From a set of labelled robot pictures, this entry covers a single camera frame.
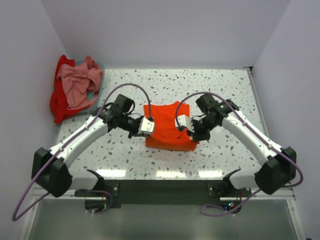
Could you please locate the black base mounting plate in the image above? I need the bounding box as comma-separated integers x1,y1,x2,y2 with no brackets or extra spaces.
74,180,252,213

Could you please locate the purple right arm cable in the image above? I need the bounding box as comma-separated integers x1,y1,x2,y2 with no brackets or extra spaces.
174,91,305,216

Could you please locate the pink t shirt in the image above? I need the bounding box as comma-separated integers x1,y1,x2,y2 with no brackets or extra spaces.
57,55,103,111

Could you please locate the red t shirt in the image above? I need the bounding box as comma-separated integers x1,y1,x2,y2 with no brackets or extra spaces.
49,55,81,124

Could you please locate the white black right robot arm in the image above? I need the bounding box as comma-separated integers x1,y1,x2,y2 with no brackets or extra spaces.
187,92,304,197

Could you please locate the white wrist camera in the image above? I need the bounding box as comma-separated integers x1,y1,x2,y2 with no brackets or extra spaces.
175,114,194,133
139,117,156,135

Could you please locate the aluminium front frame rail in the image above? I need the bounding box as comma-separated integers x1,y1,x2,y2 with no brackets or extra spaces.
31,177,296,201

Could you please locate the teal laundry basket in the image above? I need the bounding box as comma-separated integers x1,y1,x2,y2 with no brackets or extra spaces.
76,61,105,116

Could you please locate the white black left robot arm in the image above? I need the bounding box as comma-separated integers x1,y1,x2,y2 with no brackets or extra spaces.
31,94,155,198

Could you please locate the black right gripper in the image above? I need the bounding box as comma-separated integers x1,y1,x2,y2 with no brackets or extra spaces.
186,116,219,143

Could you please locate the orange t shirt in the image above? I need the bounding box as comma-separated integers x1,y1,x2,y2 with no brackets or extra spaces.
143,101,197,152

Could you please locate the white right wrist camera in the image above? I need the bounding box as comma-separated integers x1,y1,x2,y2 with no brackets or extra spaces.
175,114,194,133

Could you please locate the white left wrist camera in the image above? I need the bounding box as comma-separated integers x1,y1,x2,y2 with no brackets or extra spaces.
139,117,156,135

